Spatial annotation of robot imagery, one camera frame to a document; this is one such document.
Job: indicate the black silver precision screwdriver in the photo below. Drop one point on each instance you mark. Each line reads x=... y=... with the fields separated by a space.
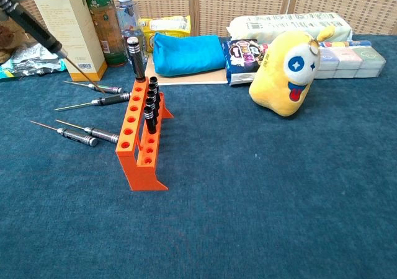
x=108 y=100
x=77 y=136
x=104 y=134
x=34 y=24
x=113 y=89

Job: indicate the small black screwdriver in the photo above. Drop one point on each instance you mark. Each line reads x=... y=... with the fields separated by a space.
x=149 y=103
x=152 y=93
x=150 y=121
x=154 y=83

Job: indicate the orange screwdriver rack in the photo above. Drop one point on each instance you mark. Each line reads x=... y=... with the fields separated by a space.
x=130 y=167

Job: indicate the brown capybara plush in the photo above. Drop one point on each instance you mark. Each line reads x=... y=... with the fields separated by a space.
x=7 y=40

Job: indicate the yellow beige carton box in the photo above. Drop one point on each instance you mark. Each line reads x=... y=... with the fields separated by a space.
x=74 y=21

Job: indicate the silver crinkled foil pack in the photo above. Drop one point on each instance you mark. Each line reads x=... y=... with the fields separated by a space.
x=31 y=59

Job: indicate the teal white wipes pack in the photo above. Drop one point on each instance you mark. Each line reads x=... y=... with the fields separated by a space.
x=9 y=72

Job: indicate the green tea bottle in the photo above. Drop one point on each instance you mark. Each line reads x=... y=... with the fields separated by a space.
x=107 y=28

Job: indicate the clear water bottle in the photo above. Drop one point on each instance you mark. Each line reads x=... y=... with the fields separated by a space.
x=128 y=18

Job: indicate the yellow snack bag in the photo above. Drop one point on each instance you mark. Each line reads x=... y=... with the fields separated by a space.
x=167 y=26

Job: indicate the blue cloth pouch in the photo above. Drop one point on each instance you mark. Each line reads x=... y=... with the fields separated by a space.
x=189 y=54

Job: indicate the beige flat board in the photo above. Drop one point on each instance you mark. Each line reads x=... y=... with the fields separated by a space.
x=192 y=79

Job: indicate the woven folding screen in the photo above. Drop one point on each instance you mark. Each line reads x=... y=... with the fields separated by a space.
x=242 y=3

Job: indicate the dark purple snack bag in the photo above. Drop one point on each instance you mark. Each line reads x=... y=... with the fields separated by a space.
x=242 y=55

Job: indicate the large white tissue pack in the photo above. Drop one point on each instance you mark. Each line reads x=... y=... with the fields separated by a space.
x=279 y=23

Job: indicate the yellow plush toy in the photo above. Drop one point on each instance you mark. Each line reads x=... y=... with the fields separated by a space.
x=279 y=83

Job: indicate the blue carpet table cover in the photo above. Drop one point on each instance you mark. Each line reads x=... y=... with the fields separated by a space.
x=248 y=198

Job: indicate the plastic food wrap box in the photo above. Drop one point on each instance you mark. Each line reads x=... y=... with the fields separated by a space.
x=347 y=44

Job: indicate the multicolour pocket tissue pack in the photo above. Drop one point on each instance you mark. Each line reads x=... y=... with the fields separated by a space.
x=350 y=62

